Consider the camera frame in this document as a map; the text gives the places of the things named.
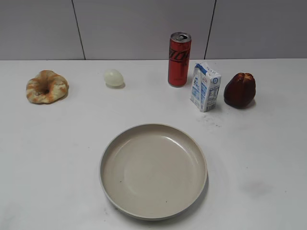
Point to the white blue milk carton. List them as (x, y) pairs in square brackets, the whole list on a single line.
[(205, 87)]

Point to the beige round ceramic plate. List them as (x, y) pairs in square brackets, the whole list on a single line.
[(153, 171)]

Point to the white peeled egg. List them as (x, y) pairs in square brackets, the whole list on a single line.
[(113, 78)]

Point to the red soda can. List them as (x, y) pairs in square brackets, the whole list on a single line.
[(179, 52)]

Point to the dark red wax apple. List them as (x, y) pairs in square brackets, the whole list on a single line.
[(240, 91)]

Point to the brown glazed bagel bread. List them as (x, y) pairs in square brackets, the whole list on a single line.
[(46, 87)]

